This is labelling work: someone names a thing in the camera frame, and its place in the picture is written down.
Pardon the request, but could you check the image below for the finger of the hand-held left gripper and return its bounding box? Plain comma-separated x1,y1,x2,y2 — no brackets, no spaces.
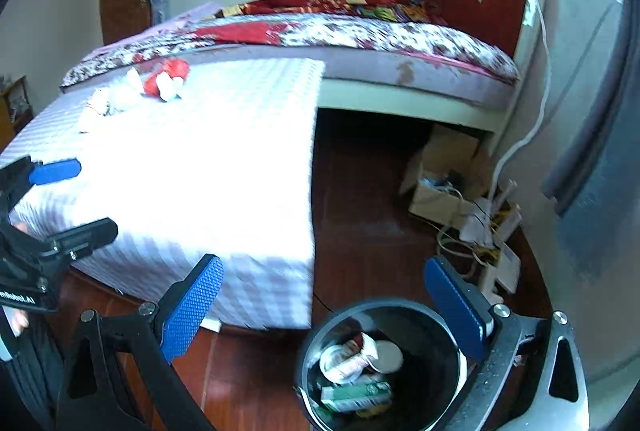
0,156,83,212
37,217,119,262

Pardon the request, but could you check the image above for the floral bed sheet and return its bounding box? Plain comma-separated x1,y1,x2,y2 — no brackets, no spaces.
60,13,521,94

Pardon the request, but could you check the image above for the bed with red headboard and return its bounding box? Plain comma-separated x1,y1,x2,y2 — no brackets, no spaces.
60,0,551,146

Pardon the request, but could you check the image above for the cardboard box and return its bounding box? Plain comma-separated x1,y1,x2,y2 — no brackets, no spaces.
400,123,483,232

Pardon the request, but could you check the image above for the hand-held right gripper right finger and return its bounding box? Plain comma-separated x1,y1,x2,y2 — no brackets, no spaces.
424,255,588,431

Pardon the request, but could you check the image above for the red plastic bag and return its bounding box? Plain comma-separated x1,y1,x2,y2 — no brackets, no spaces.
142,58,191,102

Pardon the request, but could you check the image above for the small metal can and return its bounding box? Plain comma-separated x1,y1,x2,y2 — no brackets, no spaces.
319,342,353,374

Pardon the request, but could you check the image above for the white router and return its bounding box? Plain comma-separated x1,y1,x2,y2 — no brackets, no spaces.
460,178,521,252

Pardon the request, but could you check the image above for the wide grey curtain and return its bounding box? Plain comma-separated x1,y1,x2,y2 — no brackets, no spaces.
542,1,640,282

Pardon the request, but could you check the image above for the red paper cup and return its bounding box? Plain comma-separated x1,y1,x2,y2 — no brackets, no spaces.
340,331,405,384

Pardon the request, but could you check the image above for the black trash bin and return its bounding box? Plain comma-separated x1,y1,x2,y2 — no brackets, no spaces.
295,300,468,431

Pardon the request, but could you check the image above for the white cable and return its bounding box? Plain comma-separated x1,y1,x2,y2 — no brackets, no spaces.
487,6,551,212

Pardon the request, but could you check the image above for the person's left hand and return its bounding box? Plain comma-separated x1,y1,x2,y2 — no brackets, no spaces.
9,310,32,338

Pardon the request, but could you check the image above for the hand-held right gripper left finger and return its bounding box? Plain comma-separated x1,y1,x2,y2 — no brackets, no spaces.
56,253,225,431

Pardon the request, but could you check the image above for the clear plastic bag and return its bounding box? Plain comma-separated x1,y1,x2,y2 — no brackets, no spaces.
107,68,146,114

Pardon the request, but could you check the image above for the white green carton box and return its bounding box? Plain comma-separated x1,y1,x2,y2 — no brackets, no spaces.
320,373,393,413

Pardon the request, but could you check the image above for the pink cloth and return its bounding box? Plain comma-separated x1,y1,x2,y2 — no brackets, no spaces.
150,2,226,32

